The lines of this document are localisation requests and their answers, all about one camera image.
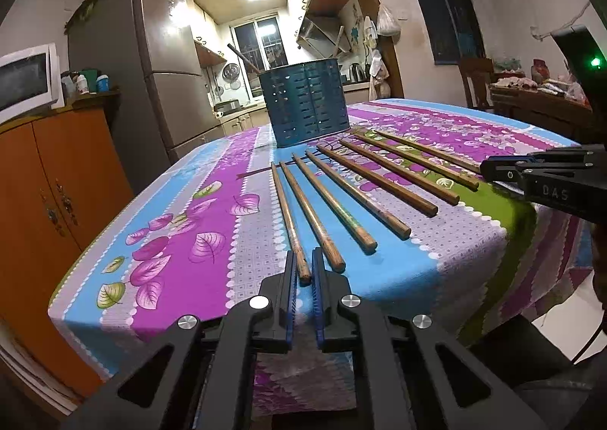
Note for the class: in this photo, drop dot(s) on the wooden side table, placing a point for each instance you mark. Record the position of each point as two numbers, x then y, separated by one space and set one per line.
536 102

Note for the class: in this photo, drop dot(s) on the white bottle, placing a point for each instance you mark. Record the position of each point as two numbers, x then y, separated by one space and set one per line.
82 84

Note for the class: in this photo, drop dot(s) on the wall-mounted kitchen cabinet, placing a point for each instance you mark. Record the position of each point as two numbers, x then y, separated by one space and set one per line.
208 53

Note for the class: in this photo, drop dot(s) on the floral striped tablecloth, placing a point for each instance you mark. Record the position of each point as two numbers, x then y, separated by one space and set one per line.
213 230

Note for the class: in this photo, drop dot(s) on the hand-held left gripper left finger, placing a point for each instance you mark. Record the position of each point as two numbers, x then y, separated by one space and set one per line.
290 316

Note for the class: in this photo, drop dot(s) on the orange wooden cabinet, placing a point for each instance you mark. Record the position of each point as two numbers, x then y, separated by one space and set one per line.
52 202

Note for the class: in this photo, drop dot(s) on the wooden chair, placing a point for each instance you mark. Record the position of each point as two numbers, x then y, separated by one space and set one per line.
476 81

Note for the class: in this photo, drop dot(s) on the white microwave oven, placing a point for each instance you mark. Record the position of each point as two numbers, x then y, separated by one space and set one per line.
23 79

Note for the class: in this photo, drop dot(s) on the set of wooden chopsticks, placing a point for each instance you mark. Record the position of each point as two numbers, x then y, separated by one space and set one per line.
355 191

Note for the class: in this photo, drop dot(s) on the steel pot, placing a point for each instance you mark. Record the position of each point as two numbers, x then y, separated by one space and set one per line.
227 106

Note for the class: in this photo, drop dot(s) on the green container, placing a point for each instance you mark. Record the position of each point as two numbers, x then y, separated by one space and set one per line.
90 76

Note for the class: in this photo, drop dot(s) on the teal perforated utensil holder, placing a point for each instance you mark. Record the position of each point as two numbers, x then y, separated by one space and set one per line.
308 102

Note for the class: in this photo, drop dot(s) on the electric kettle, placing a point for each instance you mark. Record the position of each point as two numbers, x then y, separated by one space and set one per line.
356 73

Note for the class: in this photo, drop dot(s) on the kitchen window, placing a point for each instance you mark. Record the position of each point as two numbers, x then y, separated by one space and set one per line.
256 43

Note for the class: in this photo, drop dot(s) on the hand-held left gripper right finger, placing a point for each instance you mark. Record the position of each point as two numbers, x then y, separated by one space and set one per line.
318 316

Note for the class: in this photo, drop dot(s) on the steel range hood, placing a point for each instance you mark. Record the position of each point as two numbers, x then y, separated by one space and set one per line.
317 34

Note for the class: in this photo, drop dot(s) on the grey refrigerator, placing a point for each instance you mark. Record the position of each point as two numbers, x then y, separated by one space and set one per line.
142 79

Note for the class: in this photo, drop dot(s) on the brown wooden chopstick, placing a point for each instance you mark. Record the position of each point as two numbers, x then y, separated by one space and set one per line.
286 212

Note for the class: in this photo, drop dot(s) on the hanging cloth bags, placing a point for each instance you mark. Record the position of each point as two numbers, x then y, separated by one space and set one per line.
378 72

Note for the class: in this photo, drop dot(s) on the red jar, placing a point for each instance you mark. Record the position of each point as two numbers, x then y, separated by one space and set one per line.
539 72

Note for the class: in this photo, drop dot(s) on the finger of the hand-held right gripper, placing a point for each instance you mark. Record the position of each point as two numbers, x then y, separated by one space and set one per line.
502 170
555 155

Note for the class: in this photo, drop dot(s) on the dark stick in holder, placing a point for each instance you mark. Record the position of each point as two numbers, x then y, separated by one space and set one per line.
242 59

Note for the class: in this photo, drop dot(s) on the white plastic bag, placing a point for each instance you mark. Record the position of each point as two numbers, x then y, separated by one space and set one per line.
388 22

